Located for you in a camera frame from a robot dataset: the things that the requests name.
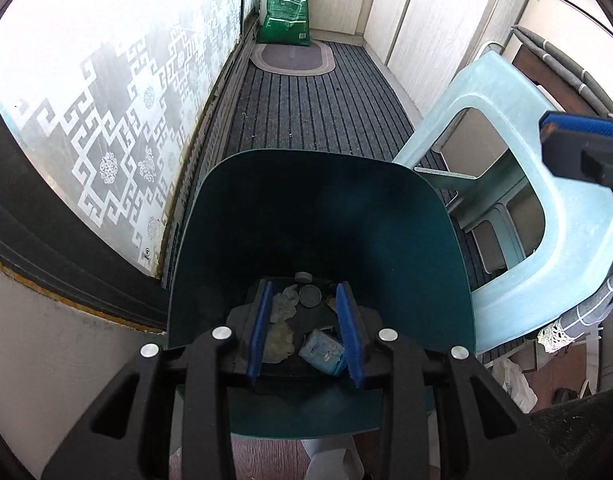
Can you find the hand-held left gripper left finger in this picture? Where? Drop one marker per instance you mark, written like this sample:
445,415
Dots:
260,332

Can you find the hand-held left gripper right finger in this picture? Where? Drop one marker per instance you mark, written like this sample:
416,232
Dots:
349,332

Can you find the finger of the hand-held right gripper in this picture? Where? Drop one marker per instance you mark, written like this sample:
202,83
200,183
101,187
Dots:
576,155

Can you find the translucent plastic bag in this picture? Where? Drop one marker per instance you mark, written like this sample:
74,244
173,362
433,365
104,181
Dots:
280,330

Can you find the blue tissue packet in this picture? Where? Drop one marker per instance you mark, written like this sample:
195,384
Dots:
324,352

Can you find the dark teal trash bin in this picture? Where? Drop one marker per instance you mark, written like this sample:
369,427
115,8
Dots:
311,210

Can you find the grey round cap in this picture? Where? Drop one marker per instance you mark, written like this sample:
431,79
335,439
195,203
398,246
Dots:
304,276

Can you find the light blue plastic stool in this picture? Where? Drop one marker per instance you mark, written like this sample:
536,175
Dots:
576,240

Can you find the white plastic object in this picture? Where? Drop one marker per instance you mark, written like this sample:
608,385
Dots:
334,460

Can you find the grey checked tablecloth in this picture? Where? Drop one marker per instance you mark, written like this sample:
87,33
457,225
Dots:
606,290

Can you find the white plastic bag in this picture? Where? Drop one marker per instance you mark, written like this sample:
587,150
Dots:
513,385

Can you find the cream lace doily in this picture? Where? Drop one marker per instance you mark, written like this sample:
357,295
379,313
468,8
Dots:
556,337

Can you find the white double-door kitchen cabinet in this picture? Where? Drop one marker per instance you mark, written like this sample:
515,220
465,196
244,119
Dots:
436,15

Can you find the striped grey floor carpet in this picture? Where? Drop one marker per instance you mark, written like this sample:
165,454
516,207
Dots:
326,110

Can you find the dark cloth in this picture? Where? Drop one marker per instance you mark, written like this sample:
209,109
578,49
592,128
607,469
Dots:
581,435

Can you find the grey oval floor mat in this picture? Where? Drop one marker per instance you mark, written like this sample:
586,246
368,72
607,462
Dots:
294,59

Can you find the green rice bag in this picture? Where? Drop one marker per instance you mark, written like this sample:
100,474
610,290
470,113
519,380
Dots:
286,10

